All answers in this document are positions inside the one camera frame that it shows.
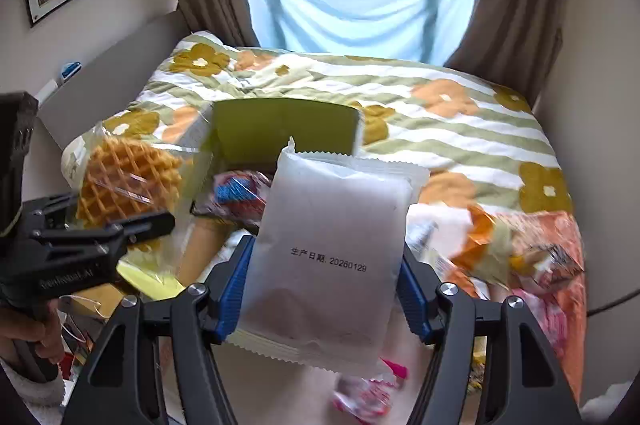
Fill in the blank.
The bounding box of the waffle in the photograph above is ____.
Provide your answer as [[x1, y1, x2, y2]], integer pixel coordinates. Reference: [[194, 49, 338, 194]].
[[61, 122, 207, 271]]

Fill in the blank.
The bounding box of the white translucent snack pack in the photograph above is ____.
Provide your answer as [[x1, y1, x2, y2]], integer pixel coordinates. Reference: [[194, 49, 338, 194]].
[[229, 141, 430, 377]]

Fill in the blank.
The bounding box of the person's left hand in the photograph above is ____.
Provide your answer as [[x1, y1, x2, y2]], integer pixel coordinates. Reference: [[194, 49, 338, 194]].
[[0, 299, 64, 370]]

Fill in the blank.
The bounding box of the red blue snack bag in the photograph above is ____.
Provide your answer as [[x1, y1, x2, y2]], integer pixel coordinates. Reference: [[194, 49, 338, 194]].
[[191, 170, 271, 226]]

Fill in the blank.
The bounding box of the orange chip bag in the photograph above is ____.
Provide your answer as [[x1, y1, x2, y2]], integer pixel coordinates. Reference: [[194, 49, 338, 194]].
[[450, 205, 587, 397]]

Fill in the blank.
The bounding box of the grey headboard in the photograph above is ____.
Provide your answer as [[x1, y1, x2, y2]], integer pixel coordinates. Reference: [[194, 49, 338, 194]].
[[38, 10, 191, 149]]

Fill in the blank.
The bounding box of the green cardboard box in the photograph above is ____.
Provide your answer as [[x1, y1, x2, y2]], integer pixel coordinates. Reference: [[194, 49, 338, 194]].
[[100, 98, 363, 299]]

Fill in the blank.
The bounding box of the pink white snack pack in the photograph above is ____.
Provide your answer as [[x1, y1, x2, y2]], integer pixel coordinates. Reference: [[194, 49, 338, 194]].
[[332, 358, 409, 424]]

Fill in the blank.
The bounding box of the blue white item on headboard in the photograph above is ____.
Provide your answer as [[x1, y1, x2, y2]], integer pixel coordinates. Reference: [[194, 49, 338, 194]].
[[36, 61, 82, 104]]

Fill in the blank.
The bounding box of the small white grey snack pack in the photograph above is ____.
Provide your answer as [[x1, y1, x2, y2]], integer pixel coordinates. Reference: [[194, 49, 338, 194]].
[[405, 203, 472, 281]]

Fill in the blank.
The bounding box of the floral striped quilt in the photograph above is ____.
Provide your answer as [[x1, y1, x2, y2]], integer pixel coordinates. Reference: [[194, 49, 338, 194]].
[[60, 30, 574, 216]]

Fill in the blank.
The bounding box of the light blue window cloth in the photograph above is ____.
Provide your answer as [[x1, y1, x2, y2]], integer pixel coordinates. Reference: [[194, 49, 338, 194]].
[[248, 0, 475, 66]]

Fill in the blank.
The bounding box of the right brown curtain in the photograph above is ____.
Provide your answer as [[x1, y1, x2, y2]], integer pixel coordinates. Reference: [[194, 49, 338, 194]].
[[445, 0, 565, 104]]

